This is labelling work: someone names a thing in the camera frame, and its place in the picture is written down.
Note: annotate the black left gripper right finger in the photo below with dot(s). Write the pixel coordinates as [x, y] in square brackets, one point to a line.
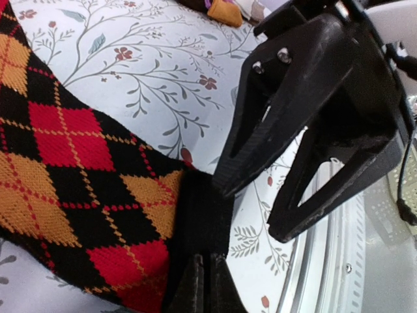
[224, 297]

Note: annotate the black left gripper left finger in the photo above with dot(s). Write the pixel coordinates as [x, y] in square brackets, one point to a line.
[189, 292]

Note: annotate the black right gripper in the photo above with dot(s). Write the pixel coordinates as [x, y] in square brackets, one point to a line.
[323, 73]

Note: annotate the black red orange argyle sock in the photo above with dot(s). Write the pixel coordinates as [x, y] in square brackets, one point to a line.
[92, 202]

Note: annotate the floral table mat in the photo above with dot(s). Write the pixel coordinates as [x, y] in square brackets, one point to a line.
[166, 73]

